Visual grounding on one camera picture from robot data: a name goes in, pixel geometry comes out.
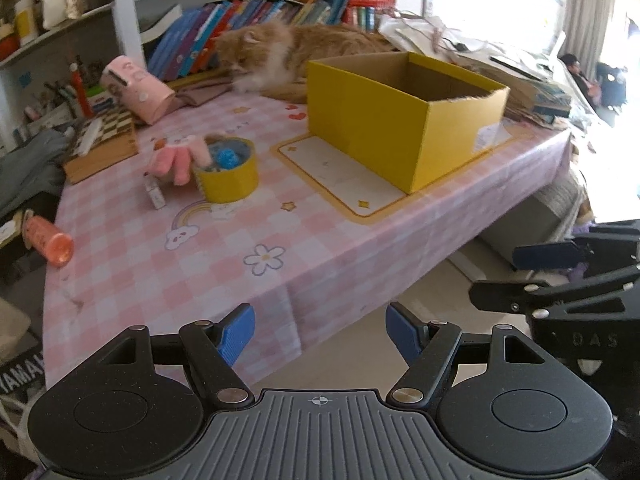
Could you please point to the grey folded cloth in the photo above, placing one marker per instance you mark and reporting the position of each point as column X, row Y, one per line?
column 35, row 168

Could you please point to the blue crumpled ball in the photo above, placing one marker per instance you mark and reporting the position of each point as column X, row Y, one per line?
column 227, row 159

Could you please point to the yellow cardboard box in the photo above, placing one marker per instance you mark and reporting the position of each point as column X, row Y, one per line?
column 408, row 118

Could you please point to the pink plush glove toy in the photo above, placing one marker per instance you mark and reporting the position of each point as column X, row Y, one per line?
column 174, row 161

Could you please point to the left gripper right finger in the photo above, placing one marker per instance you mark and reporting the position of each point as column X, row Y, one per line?
column 429, row 349

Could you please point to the white bookshelf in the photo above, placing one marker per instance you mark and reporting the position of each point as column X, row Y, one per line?
column 200, row 0

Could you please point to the orange pink bottle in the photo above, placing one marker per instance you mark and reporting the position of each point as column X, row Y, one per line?
column 56, row 246

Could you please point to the orange fluffy cat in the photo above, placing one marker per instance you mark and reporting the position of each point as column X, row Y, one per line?
column 271, row 59

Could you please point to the yellow tape roll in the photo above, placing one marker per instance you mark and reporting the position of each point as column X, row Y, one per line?
column 229, row 186

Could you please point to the mauve folded cloth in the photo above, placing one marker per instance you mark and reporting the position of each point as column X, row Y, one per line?
column 199, row 94

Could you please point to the white comb on chessboard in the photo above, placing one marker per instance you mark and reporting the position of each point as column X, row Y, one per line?
column 89, row 136

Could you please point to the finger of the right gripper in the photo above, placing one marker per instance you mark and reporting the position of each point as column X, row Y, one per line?
column 597, row 253
column 526, row 296

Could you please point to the pink checkered tablecloth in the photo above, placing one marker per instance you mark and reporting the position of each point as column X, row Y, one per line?
column 307, row 269

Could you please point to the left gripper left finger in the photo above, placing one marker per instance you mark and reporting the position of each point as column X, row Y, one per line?
column 211, row 350

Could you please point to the small white red box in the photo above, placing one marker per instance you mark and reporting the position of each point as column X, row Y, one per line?
column 152, row 188

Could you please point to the wooden chess board box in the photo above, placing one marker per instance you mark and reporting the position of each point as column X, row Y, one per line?
column 117, row 142

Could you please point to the pile of papers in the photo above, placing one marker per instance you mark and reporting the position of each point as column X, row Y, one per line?
column 536, row 94

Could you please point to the pink cylindrical case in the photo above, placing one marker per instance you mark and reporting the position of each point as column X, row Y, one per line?
column 136, row 89

